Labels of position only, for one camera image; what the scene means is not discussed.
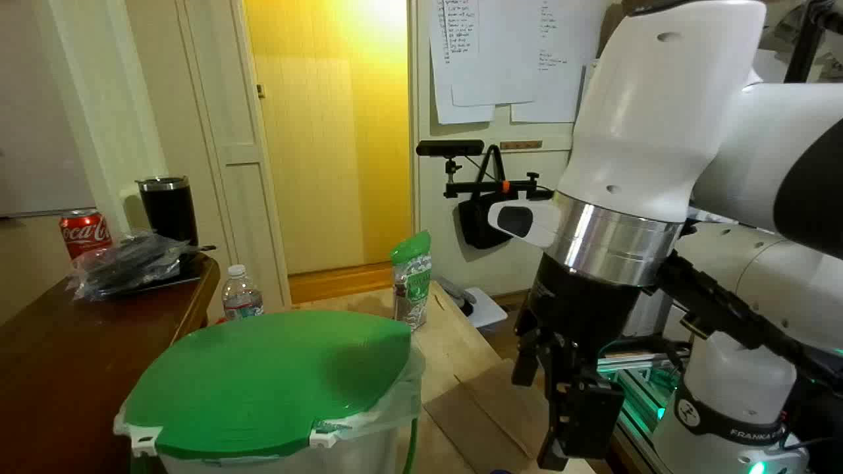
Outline black camera on stand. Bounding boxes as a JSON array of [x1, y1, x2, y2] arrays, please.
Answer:
[[416, 139, 549, 199]]

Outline black tumbler cup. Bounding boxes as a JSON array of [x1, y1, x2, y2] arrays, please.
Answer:
[[137, 176, 198, 244]]

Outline brown wooden counter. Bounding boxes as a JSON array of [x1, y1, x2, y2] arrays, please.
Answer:
[[0, 257, 219, 474]]

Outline black hanging bag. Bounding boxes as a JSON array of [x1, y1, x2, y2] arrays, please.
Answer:
[[455, 194, 509, 251]]

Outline white paper sheets on wall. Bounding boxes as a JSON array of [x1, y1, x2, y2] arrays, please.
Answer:
[[430, 0, 610, 124]]

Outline aluminium rail frame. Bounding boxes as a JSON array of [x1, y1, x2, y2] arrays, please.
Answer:
[[597, 352, 680, 439]]

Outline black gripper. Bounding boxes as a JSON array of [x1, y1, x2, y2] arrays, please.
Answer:
[[511, 255, 639, 472]]

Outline clear plastic bag bundle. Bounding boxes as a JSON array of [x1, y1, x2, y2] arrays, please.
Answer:
[[65, 235, 200, 303]]

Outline green lidded white bin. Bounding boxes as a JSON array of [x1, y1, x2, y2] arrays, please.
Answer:
[[113, 311, 422, 474]]

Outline red cola can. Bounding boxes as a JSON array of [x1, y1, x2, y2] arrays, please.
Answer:
[[58, 207, 113, 261]]

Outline clear plastic water bottle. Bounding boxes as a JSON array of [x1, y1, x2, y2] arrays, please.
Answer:
[[224, 263, 264, 318]]

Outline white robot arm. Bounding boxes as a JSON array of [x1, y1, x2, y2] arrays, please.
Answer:
[[487, 0, 843, 474]]

